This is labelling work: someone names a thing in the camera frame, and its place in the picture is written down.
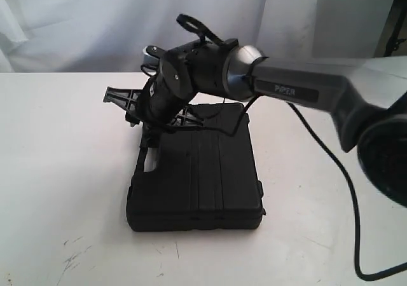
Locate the black plastic tool case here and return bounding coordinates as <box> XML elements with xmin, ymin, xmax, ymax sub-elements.
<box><xmin>126</xmin><ymin>102</ymin><xmax>265</xmax><ymax>232</ymax></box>

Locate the black tripod stand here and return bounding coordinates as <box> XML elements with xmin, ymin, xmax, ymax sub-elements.
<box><xmin>375</xmin><ymin>0</ymin><xmax>406</xmax><ymax>57</ymax></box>

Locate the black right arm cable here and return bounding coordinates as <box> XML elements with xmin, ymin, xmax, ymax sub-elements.
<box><xmin>139</xmin><ymin>14</ymin><xmax>407</xmax><ymax>282</ymax></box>

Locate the white backdrop cloth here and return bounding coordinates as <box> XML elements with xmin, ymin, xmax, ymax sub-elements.
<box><xmin>1</xmin><ymin>0</ymin><xmax>393</xmax><ymax>72</ymax></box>

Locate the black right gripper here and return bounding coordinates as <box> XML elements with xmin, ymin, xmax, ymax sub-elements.
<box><xmin>103</xmin><ymin>76</ymin><xmax>204</xmax><ymax>133</ymax></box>

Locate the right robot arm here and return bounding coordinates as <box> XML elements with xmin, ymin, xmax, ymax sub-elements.
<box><xmin>104</xmin><ymin>39</ymin><xmax>406</xmax><ymax>206</ymax></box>

